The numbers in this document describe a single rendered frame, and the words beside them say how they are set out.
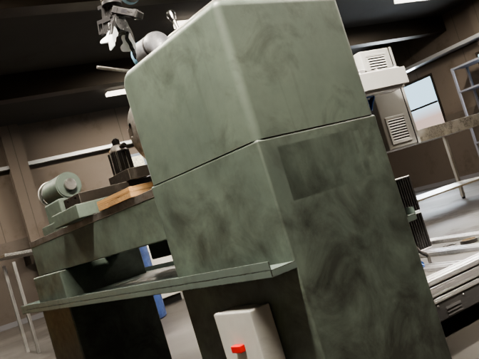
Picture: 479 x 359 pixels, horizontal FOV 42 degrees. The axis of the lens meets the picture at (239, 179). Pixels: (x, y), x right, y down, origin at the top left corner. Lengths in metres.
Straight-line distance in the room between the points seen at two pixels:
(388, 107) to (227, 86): 1.38
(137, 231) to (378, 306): 0.99
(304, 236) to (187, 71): 0.58
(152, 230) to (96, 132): 9.11
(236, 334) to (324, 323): 0.27
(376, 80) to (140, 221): 1.07
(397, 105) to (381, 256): 1.27
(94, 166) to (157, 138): 9.18
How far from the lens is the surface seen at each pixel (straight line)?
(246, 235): 1.74
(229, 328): 1.81
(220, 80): 1.70
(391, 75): 2.63
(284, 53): 1.78
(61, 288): 3.15
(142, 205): 2.30
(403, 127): 2.97
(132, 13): 2.24
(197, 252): 1.96
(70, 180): 3.26
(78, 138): 11.22
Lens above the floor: 0.70
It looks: 3 degrees up
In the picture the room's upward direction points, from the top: 17 degrees counter-clockwise
